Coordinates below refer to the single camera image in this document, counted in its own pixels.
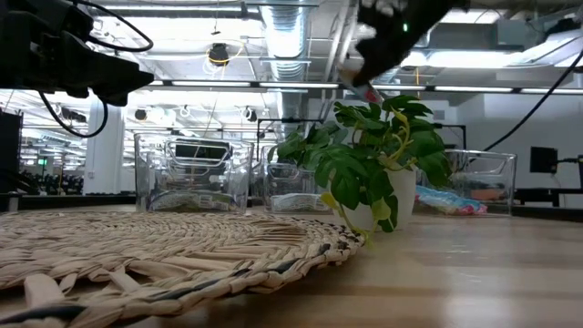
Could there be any black frame post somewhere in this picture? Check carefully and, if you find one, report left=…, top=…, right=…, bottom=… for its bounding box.
left=0, top=110, right=25, bottom=195

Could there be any white square plant pot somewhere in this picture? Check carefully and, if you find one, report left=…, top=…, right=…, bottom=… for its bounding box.
left=334, top=168, right=418, bottom=232

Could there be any overhead light bar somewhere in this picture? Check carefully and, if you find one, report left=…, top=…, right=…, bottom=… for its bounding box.
left=149, top=79, right=583, bottom=95

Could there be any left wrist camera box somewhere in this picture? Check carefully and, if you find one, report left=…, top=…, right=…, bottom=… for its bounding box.
left=43, top=0, right=96, bottom=45

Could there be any black bench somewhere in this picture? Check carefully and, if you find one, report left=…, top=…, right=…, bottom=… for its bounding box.
left=513, top=188, right=583, bottom=206

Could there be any clear plastic bin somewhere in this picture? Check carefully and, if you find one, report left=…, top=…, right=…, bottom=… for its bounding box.
left=444, top=149, right=518, bottom=218
left=260, top=144, right=336, bottom=215
left=133, top=132, right=255, bottom=214

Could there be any bright ceiling light panel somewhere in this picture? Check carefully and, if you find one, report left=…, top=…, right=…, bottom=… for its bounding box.
left=412, top=48, right=534, bottom=70

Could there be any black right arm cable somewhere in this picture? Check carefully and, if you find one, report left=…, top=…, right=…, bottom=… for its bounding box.
left=482, top=49, right=583, bottom=152

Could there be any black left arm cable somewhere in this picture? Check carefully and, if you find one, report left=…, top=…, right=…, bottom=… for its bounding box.
left=38, top=90, right=109, bottom=139
left=72, top=0, right=155, bottom=54

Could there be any round woven wicker placemat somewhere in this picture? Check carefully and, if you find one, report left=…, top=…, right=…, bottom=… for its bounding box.
left=0, top=210, right=366, bottom=328

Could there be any black pipe frame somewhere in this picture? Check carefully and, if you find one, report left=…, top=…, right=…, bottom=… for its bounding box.
left=256, top=117, right=325, bottom=138

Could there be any white pillar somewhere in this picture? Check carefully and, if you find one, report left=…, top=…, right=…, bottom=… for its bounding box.
left=83, top=97, right=126, bottom=195

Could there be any green artificial leafy plant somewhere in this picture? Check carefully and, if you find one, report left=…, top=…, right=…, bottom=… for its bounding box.
left=268, top=94, right=455, bottom=250

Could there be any blue packet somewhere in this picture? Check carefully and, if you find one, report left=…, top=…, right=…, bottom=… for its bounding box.
left=148, top=190, right=240, bottom=213

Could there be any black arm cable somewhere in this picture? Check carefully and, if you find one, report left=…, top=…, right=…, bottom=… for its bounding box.
left=482, top=49, right=583, bottom=152
left=38, top=90, right=109, bottom=139
left=72, top=0, right=155, bottom=54

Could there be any black wall box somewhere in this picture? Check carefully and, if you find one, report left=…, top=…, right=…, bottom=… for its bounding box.
left=528, top=146, right=559, bottom=175

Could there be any black overhead camera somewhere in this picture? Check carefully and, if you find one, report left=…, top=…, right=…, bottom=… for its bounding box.
left=208, top=43, right=231, bottom=68

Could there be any silver spiral ceiling duct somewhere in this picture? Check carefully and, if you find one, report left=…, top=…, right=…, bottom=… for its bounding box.
left=259, top=0, right=312, bottom=133

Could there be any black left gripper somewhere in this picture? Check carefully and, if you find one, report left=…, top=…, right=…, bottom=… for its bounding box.
left=25, top=32, right=155, bottom=107

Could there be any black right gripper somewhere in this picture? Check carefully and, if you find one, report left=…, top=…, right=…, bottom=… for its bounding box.
left=353, top=4, right=438, bottom=88

